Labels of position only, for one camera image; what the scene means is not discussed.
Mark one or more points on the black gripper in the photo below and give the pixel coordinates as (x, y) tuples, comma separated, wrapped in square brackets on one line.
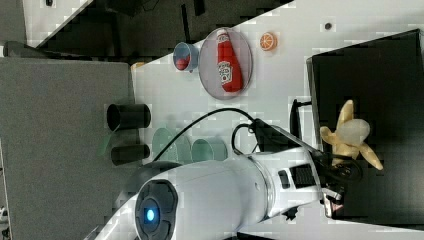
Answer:
[(334, 190)]

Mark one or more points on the peeled toy banana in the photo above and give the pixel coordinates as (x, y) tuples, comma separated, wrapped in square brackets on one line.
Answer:
[(349, 138)]

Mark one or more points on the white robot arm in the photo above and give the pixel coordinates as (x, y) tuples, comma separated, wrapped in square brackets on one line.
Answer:
[(213, 200)]

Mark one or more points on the green mug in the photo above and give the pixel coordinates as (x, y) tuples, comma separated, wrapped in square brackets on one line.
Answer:
[(209, 149)]

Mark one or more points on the green perforated colander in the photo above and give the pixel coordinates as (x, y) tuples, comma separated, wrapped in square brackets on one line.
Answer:
[(179, 151)]

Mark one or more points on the red ketchup bottle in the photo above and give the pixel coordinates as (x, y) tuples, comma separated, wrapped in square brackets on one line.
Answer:
[(228, 66)]

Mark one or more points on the orange slice toy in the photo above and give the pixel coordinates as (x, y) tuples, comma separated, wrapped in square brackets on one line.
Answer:
[(268, 41)]

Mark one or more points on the grey round plate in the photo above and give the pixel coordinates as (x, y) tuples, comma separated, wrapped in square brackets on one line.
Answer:
[(208, 58)]

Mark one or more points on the red toy strawberry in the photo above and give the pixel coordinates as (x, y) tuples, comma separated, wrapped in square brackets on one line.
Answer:
[(181, 64)]

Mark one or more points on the blue cup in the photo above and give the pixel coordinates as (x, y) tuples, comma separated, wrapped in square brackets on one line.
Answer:
[(186, 51)]

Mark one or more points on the small black cylinder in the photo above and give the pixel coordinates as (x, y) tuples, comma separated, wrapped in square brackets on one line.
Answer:
[(128, 154)]

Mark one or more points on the large black cylinder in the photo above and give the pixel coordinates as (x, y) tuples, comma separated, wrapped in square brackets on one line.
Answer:
[(130, 116)]

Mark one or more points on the grey partition panel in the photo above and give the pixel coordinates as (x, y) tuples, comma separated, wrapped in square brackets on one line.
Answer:
[(58, 186)]

